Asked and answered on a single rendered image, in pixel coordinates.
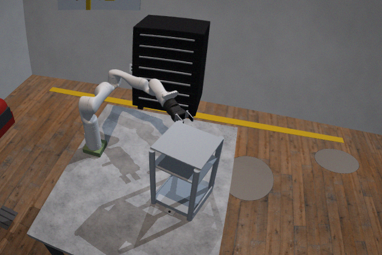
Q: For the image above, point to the grey metal shelving unit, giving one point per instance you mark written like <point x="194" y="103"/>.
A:
<point x="187" y="155"/>

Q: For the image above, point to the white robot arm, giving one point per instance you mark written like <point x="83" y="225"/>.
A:
<point x="90" y="105"/>

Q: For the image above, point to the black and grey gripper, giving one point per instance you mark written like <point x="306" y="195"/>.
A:
<point x="170" y="105"/>

